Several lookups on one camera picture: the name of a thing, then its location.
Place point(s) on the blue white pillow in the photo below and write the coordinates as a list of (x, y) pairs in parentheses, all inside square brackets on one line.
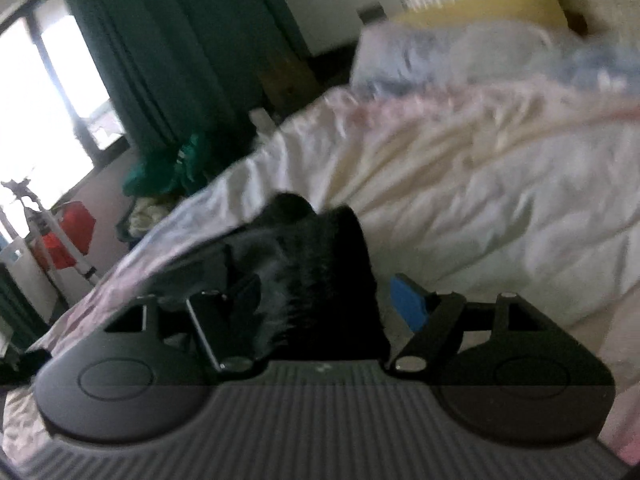
[(393, 59)]

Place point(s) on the green clothes pile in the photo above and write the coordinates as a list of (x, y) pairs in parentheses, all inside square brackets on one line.
[(180, 170)]

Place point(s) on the black framed window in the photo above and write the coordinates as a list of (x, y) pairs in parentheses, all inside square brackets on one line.
[(58, 122)]

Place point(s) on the white tripod stand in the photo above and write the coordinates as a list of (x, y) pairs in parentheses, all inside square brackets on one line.
[(31, 203)]

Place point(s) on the right teal curtain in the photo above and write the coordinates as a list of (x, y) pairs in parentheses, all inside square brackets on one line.
[(175, 68)]

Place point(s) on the black knit garment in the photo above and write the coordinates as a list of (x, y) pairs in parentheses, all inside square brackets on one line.
[(300, 281)]

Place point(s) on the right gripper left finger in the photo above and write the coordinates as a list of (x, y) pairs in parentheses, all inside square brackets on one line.
[(220, 332)]

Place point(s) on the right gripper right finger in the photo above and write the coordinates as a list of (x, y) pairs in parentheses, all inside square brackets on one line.
[(434, 320)]

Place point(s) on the yellow pillow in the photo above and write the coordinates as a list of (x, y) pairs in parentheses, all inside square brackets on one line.
[(545, 13)]

